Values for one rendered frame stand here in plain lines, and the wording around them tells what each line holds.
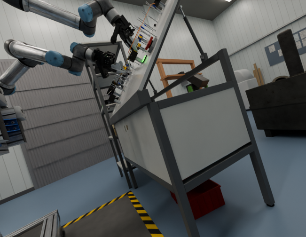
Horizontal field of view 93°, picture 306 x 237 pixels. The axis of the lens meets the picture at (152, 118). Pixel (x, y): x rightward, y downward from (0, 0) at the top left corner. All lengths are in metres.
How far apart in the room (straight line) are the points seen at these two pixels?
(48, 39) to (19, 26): 0.61
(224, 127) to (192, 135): 0.22
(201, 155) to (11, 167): 4.13
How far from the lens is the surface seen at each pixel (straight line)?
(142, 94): 0.64
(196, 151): 0.76
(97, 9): 1.03
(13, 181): 4.47
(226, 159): 0.90
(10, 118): 1.44
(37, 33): 5.29
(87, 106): 4.47
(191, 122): 0.74
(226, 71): 1.03
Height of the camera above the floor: 0.73
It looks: level
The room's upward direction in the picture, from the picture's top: 18 degrees counter-clockwise
